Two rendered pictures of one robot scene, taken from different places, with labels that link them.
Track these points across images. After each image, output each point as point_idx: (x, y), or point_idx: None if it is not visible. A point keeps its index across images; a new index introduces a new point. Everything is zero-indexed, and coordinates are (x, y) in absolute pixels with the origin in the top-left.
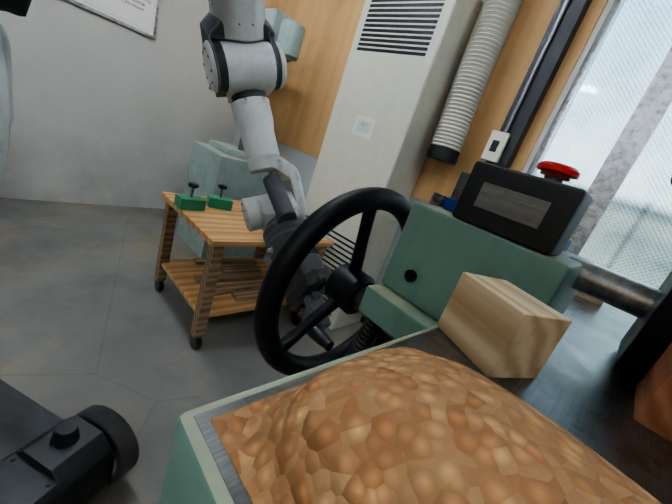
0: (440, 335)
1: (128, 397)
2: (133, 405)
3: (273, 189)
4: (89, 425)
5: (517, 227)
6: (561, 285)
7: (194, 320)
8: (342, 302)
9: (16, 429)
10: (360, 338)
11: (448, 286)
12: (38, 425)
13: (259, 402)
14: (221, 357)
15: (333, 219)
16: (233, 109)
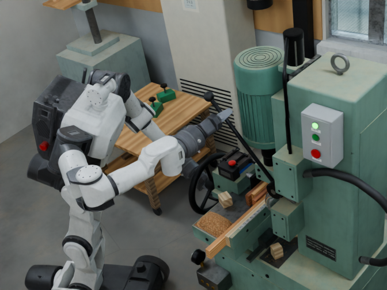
0: (219, 203)
1: (144, 252)
2: (149, 255)
3: None
4: (145, 262)
5: (228, 177)
6: (237, 186)
7: (150, 199)
8: (211, 190)
9: (120, 274)
10: None
11: (225, 187)
12: (125, 270)
13: (197, 222)
14: (177, 213)
15: (197, 178)
16: (142, 132)
